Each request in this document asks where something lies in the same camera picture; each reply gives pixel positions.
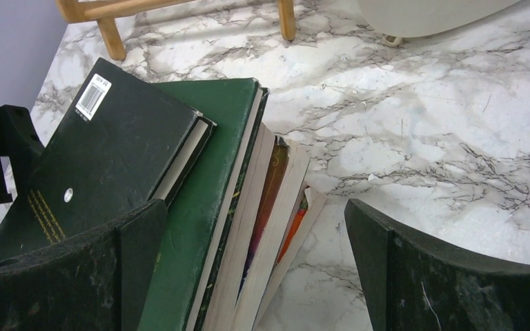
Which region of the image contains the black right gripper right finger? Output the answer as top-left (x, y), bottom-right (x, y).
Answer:
top-left (344, 199), bottom-right (530, 330)

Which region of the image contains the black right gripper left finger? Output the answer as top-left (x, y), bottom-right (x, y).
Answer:
top-left (0, 199), bottom-right (167, 330)

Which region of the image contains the dark green hardcover book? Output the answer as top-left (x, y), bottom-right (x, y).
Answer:
top-left (0, 58), bottom-right (215, 265)

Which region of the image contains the wooden dowel rack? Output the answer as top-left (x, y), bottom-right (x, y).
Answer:
top-left (55, 1), bottom-right (303, 70)

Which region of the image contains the blue cover paperback book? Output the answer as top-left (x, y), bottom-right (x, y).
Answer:
top-left (201, 123), bottom-right (312, 331)

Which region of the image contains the red spine paperback book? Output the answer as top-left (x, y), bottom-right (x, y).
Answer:
top-left (253, 183), bottom-right (326, 327)

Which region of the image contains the cream cylindrical lamp shade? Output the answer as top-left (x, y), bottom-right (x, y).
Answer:
top-left (357, 0), bottom-right (519, 47)

